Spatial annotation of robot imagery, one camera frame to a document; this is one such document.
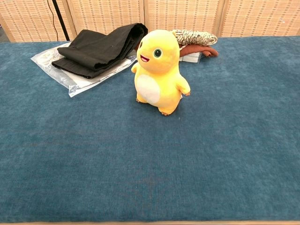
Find yellow plush toy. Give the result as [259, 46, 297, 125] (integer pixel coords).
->
[131, 29, 191, 116]

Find blue table cloth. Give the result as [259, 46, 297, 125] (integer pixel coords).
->
[0, 35, 300, 223]

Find clear packaged white item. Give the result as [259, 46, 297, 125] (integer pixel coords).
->
[180, 52, 203, 64]

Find clear plastic bag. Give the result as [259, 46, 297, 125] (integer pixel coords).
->
[30, 42, 138, 98]

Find folded black cloth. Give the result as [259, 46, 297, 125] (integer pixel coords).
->
[51, 22, 149, 79]

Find folded brown cloth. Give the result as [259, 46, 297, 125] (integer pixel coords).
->
[179, 44, 219, 58]

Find black and white knitted cloth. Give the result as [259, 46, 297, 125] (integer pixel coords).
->
[172, 29, 218, 47]

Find woven bamboo folding screen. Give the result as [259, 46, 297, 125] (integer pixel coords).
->
[0, 0, 300, 43]

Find black stand pole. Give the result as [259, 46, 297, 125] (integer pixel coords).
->
[52, 0, 71, 42]

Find black cable on screen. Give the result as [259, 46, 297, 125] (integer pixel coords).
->
[47, 0, 59, 42]

